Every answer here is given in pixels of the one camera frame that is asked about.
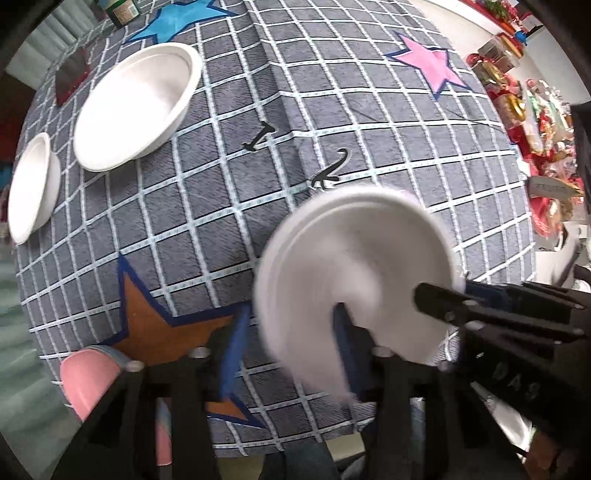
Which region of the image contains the pink square plate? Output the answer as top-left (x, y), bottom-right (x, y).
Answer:
top-left (59, 348), bottom-right (174, 467)

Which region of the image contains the white paper bowl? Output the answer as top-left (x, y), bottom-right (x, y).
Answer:
top-left (253, 185), bottom-right (465, 398)
top-left (73, 42), bottom-right (204, 172)
top-left (7, 132), bottom-right (61, 245)

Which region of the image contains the green square plate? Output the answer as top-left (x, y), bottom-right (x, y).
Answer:
top-left (155, 398), bottom-right (172, 467)

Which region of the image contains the person's right hand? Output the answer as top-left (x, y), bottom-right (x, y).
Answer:
top-left (524, 430), bottom-right (578, 480)

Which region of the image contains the pale green curtain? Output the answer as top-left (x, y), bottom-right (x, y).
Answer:
top-left (1, 243), bottom-right (79, 479)

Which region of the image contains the red festive decorations pile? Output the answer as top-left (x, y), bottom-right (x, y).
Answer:
top-left (466, 1), bottom-right (585, 250)

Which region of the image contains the grey checked tablecloth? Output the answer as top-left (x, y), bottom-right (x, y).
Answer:
top-left (8, 1), bottom-right (535, 448)

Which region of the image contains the red phone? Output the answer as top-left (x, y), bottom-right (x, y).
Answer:
top-left (55, 47), bottom-right (90, 107)

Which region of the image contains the green lidded jar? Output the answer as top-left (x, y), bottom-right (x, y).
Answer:
top-left (98, 0), bottom-right (141, 28)

